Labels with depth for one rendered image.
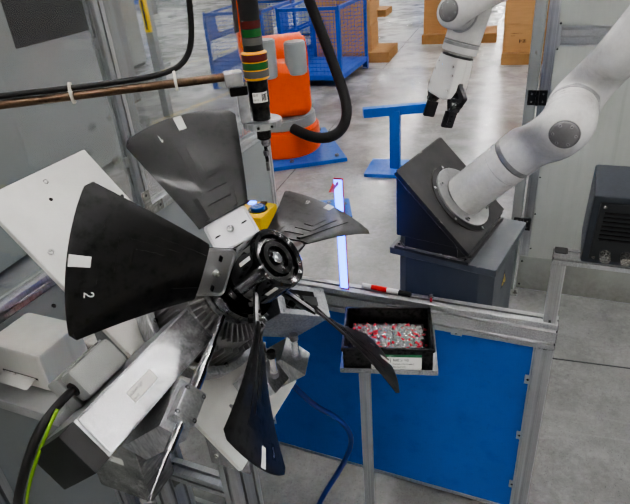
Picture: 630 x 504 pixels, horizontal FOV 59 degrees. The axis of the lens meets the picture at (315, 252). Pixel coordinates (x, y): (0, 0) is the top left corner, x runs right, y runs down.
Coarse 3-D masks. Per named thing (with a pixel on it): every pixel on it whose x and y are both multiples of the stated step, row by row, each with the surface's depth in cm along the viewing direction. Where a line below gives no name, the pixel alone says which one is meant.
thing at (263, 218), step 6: (246, 204) 157; (270, 204) 156; (264, 210) 152; (270, 210) 153; (276, 210) 157; (252, 216) 150; (258, 216) 150; (264, 216) 151; (270, 216) 154; (258, 222) 150; (264, 222) 151; (270, 222) 154; (258, 228) 151; (264, 228) 151
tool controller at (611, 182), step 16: (608, 176) 114; (624, 176) 113; (592, 192) 115; (608, 192) 110; (624, 192) 110; (592, 208) 113; (608, 208) 111; (624, 208) 110; (592, 224) 115; (608, 224) 114; (624, 224) 112; (592, 240) 118; (608, 240) 116; (624, 240) 115; (592, 256) 120; (608, 256) 117; (624, 256) 116
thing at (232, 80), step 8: (224, 72) 93; (240, 72) 92; (232, 80) 92; (240, 80) 93; (232, 88) 92; (240, 88) 93; (232, 96) 93; (240, 96) 94; (240, 104) 94; (248, 104) 95; (240, 112) 95; (248, 112) 95; (240, 120) 97; (248, 120) 96; (272, 120) 97; (280, 120) 97; (248, 128) 96; (256, 128) 95; (264, 128) 95; (272, 128) 96
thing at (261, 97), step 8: (264, 80) 94; (248, 88) 94; (256, 88) 94; (264, 88) 94; (256, 96) 94; (264, 96) 94; (256, 104) 95; (264, 104) 95; (256, 112) 96; (264, 112) 96; (256, 120) 97; (264, 120) 96; (264, 136) 98
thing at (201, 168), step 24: (168, 120) 108; (192, 120) 110; (216, 120) 111; (144, 144) 106; (168, 144) 107; (192, 144) 107; (216, 144) 108; (168, 168) 106; (192, 168) 106; (216, 168) 106; (240, 168) 107; (168, 192) 105; (192, 192) 105; (216, 192) 105; (240, 192) 105; (192, 216) 104; (216, 216) 104
